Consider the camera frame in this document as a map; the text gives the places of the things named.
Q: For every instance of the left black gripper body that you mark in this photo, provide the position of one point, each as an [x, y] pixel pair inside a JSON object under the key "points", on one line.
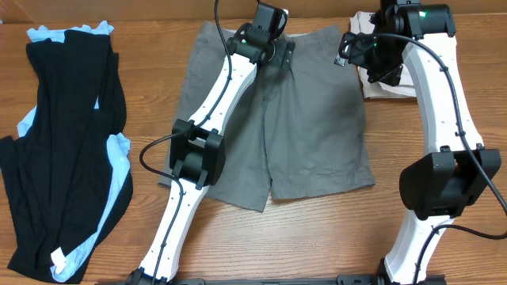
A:
{"points": [[281, 54]]}

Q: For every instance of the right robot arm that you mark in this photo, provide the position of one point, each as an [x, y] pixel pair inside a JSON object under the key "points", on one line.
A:
{"points": [[455, 166]]}

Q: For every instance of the folded beige shorts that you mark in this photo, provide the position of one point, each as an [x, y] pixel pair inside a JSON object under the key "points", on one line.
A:
{"points": [[380, 89]]}

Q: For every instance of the light blue garment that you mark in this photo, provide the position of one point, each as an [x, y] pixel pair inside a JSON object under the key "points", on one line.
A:
{"points": [[120, 190]]}

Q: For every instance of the grey shorts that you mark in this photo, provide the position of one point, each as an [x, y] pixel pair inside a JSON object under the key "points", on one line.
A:
{"points": [[297, 133]]}

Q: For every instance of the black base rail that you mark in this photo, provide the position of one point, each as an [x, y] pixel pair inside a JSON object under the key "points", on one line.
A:
{"points": [[339, 280]]}

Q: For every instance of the black garment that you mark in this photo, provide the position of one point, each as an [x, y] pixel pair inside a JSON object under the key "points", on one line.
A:
{"points": [[57, 177]]}

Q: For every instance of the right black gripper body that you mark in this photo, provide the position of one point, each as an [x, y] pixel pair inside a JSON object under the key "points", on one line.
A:
{"points": [[380, 58]]}

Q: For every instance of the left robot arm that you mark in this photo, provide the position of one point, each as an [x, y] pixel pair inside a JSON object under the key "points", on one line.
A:
{"points": [[197, 145]]}

